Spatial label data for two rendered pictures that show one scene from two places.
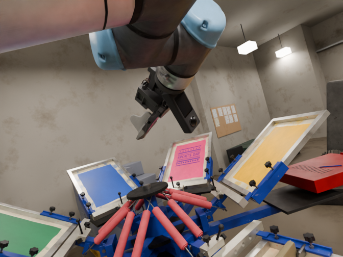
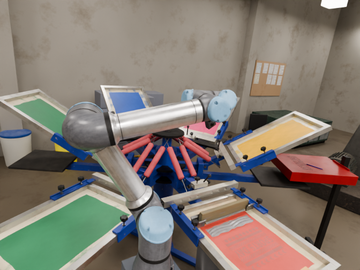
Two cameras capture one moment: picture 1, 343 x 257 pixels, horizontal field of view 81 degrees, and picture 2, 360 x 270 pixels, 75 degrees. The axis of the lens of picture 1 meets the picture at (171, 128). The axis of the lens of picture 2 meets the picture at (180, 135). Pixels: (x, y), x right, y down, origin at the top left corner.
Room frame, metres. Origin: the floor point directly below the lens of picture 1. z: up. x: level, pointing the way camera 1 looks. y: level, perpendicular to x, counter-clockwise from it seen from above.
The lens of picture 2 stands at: (-0.57, 0.01, 1.94)
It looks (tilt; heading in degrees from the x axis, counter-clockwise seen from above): 17 degrees down; 4
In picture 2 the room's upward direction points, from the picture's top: 5 degrees clockwise
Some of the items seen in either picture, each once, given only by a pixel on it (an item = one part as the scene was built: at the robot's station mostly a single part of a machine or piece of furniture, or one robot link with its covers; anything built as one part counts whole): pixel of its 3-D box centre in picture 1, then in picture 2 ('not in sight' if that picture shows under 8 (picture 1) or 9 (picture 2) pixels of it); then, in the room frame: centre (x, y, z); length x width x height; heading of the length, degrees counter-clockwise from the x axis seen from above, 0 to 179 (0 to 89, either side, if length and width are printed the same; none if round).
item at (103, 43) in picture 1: (135, 34); (199, 100); (0.27, 0.02, 1.81); 0.11 x 0.11 x 0.08; 25
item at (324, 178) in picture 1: (324, 170); (309, 167); (1.65, -1.13, 1.06); 0.61 x 0.46 x 0.12; 97
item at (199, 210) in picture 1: (158, 232); (165, 163); (1.47, 0.28, 0.99); 0.82 x 0.79 x 0.12; 37
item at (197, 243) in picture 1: (206, 250); (194, 185); (1.08, -0.02, 1.02); 0.17 x 0.06 x 0.05; 37
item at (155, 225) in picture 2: not in sight; (155, 230); (0.10, 0.11, 1.37); 0.13 x 0.12 x 0.14; 25
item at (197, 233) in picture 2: not in sight; (186, 224); (0.65, 0.01, 0.98); 0.30 x 0.05 x 0.07; 37
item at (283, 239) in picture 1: (294, 248); (248, 203); (0.99, -0.43, 0.98); 0.30 x 0.05 x 0.07; 37
